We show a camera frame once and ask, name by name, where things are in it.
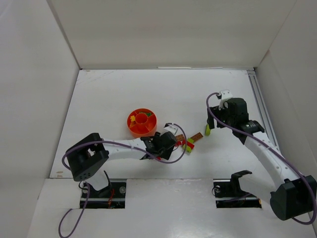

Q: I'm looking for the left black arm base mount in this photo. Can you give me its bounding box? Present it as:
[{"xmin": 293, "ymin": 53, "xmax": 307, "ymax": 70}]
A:
[{"xmin": 78, "ymin": 179, "xmax": 127, "ymax": 209}]

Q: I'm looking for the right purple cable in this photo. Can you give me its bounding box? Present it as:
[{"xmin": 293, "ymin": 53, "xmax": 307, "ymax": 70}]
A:
[{"xmin": 206, "ymin": 92, "xmax": 317, "ymax": 225}]

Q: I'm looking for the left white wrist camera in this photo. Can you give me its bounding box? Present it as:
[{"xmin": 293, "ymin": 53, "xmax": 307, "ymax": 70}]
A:
[{"xmin": 163, "ymin": 123, "xmax": 178, "ymax": 136}]

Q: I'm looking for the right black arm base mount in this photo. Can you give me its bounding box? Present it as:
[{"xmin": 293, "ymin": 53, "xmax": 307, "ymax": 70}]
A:
[{"xmin": 211, "ymin": 170, "xmax": 262, "ymax": 208}]

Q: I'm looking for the lime green long lego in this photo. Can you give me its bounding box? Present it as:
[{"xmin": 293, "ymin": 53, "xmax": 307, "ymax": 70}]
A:
[{"xmin": 205, "ymin": 124, "xmax": 211, "ymax": 136}]

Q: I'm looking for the orange round divided container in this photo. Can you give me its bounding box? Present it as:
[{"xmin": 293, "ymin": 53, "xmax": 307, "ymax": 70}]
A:
[{"xmin": 127, "ymin": 108, "xmax": 157, "ymax": 138}]

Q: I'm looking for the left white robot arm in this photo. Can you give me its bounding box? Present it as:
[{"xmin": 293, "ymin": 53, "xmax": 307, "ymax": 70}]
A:
[{"xmin": 62, "ymin": 131, "xmax": 177, "ymax": 191}]

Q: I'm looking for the aluminium rail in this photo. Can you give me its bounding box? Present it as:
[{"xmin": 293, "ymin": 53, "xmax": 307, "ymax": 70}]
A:
[{"xmin": 247, "ymin": 70, "xmax": 280, "ymax": 152}]

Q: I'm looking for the brown upside-down lego plate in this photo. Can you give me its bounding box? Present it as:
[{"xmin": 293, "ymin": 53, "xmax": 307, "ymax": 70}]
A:
[{"xmin": 190, "ymin": 132, "xmax": 203, "ymax": 143}]

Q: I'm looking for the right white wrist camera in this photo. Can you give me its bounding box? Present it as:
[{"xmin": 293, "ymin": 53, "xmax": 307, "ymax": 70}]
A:
[{"xmin": 217, "ymin": 89, "xmax": 233, "ymax": 108}]

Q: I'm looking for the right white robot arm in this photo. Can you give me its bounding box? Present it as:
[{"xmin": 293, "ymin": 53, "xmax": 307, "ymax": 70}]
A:
[{"xmin": 207, "ymin": 93, "xmax": 317, "ymax": 225}]

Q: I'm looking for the red and lime lego stack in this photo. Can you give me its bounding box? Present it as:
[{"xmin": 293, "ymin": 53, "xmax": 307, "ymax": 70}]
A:
[{"xmin": 182, "ymin": 138, "xmax": 195, "ymax": 153}]

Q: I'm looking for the brown studded lego plate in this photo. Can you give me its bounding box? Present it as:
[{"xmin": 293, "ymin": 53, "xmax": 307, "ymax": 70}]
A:
[{"xmin": 175, "ymin": 134, "xmax": 185, "ymax": 142}]

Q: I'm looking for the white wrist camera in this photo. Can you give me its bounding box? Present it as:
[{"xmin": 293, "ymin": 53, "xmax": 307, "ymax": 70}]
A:
[
  {"xmin": 217, "ymin": 89, "xmax": 233, "ymax": 108},
  {"xmin": 163, "ymin": 123, "xmax": 178, "ymax": 136}
]

